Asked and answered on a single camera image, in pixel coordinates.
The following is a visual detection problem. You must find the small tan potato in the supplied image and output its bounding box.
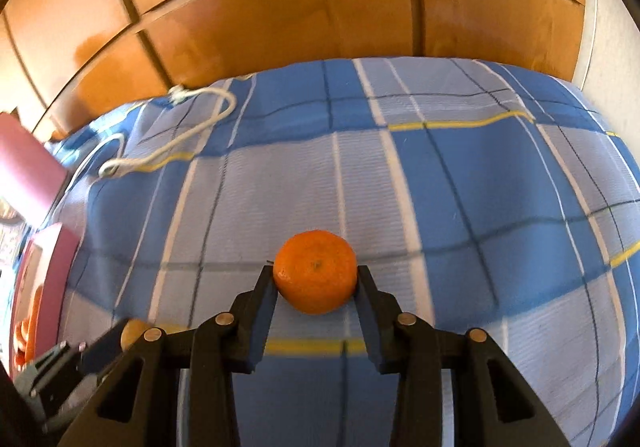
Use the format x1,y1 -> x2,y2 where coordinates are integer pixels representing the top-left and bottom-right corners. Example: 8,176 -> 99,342
120,318 -> 152,351

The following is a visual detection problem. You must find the small orange tangerine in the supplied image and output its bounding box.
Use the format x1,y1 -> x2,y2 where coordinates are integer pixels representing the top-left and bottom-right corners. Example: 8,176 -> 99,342
13,317 -> 29,369

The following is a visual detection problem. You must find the long orange carrot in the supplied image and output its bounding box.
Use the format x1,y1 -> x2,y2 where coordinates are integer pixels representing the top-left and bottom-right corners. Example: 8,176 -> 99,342
25,285 -> 43,363

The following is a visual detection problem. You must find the pink-rimmed white tray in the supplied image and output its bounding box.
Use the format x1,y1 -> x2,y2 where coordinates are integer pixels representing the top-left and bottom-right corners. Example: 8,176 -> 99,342
8,223 -> 79,378

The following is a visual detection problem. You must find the pink electric kettle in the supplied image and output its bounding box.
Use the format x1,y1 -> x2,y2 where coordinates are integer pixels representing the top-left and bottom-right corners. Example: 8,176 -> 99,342
0,112 -> 68,227

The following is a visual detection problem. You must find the blue plaid tablecloth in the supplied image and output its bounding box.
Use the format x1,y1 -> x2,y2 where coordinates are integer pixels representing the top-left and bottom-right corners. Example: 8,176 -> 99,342
50,57 -> 639,446

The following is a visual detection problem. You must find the white power cord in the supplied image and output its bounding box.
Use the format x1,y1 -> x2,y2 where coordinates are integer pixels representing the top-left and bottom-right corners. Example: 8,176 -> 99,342
64,83 -> 239,193

